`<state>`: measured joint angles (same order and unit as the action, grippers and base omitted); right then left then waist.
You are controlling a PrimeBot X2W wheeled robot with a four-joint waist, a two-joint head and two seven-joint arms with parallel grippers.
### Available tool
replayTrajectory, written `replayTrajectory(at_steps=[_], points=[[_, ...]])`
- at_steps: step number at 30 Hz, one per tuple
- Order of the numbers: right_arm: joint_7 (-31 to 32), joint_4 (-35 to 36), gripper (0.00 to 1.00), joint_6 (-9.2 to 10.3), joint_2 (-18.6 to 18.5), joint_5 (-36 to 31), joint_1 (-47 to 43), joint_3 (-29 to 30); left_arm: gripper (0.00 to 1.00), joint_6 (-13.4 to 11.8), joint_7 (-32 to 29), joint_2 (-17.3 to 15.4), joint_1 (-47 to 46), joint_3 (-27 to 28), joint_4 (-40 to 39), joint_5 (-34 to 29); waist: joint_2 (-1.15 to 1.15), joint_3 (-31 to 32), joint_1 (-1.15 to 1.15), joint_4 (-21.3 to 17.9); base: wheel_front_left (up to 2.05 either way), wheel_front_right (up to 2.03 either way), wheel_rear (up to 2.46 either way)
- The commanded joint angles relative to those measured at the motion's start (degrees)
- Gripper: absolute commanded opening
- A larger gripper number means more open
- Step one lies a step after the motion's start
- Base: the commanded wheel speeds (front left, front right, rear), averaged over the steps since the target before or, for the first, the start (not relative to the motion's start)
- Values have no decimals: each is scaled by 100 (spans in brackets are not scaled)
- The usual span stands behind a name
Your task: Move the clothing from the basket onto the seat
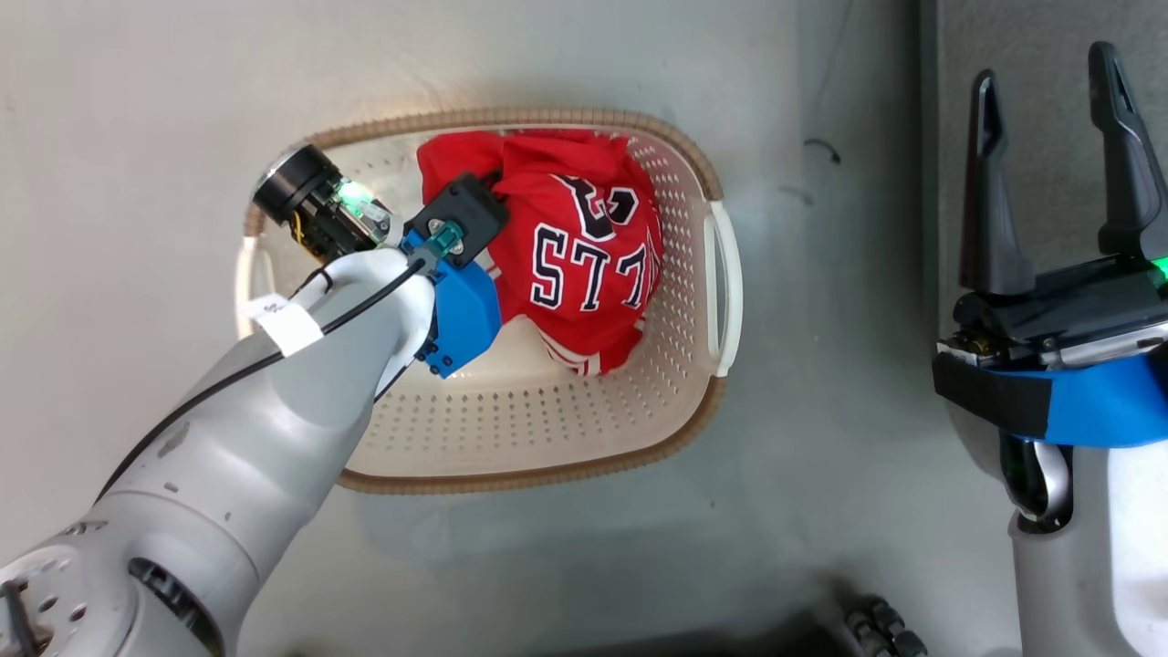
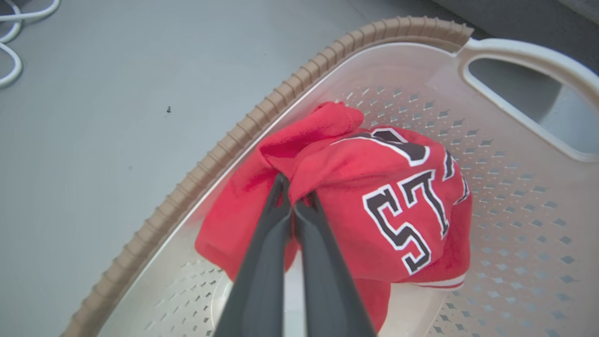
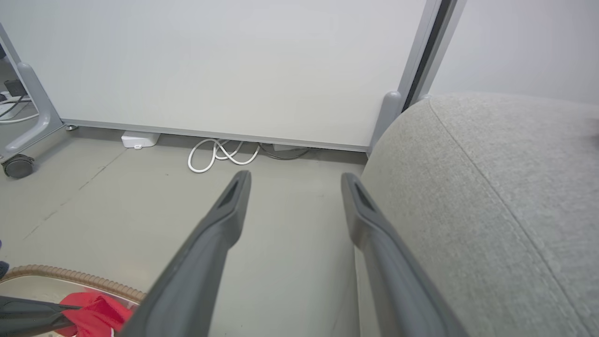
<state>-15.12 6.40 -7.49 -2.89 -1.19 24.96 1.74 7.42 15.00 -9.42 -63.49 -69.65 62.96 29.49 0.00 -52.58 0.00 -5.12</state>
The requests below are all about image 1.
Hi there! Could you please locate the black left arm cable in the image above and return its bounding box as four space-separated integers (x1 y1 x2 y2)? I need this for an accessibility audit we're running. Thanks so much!
95 258 430 501

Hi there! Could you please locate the white cable label tag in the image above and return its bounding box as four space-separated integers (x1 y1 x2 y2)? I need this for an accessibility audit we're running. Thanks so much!
238 293 326 358

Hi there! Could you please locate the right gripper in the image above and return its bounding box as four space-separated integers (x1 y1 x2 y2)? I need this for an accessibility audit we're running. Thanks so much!
939 41 1168 371

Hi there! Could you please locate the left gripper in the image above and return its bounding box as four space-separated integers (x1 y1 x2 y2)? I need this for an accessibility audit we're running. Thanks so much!
253 143 394 262

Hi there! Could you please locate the beige plastic laundry basket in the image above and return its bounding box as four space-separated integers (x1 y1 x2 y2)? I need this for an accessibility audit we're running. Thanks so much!
235 108 745 496

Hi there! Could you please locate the grey fabric sofa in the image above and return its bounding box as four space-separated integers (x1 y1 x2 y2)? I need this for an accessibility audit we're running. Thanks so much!
920 0 1168 439

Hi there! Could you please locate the red and white jersey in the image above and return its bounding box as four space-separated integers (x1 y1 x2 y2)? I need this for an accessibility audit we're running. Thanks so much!
417 129 666 378

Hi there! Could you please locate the black ribbed hose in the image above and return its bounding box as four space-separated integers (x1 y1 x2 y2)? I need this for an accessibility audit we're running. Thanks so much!
843 595 930 657

